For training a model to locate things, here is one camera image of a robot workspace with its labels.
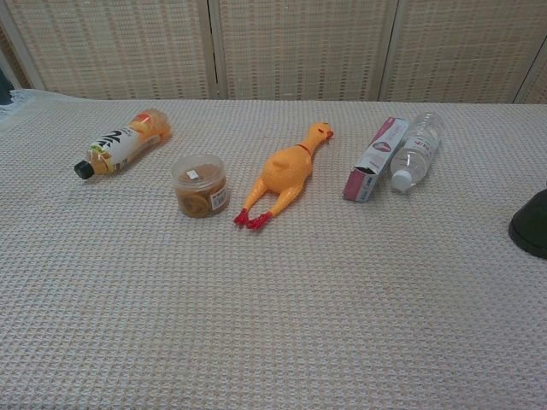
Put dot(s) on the clear jar with brown contents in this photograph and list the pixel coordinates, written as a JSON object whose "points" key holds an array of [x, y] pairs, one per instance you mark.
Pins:
{"points": [[201, 188]]}

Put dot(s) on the beige waffle-weave tablecloth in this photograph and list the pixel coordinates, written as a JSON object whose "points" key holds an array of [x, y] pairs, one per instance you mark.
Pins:
{"points": [[265, 277]]}

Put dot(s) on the orange juice bottle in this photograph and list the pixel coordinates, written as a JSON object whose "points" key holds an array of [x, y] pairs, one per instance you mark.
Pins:
{"points": [[124, 145]]}

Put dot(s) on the woven bamboo folding screen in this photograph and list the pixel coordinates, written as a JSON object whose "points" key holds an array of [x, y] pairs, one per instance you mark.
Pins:
{"points": [[273, 47]]}

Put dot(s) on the clear water bottle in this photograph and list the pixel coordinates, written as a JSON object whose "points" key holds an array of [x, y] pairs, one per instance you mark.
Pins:
{"points": [[416, 151]]}

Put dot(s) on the black round object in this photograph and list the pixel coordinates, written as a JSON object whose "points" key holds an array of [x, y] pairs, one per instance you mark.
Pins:
{"points": [[532, 226]]}

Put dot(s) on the pink and white carton box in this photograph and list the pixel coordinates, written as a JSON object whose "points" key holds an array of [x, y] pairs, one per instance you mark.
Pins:
{"points": [[372, 164]]}

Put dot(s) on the yellow rubber chicken toy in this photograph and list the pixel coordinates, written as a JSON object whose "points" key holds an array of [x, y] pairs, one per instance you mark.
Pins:
{"points": [[286, 171]]}

